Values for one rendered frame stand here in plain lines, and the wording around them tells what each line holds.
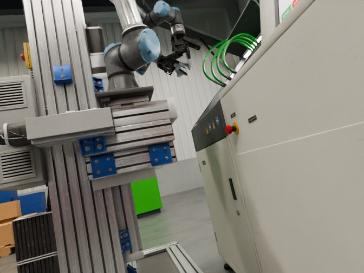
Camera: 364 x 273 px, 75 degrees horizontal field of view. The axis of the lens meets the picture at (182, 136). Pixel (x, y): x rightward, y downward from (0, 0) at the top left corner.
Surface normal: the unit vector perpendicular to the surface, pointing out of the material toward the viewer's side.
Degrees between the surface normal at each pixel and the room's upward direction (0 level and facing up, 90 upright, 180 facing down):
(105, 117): 90
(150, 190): 90
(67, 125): 90
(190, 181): 90
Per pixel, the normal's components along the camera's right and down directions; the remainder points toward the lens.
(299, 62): -0.97, 0.18
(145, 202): 0.36, -0.21
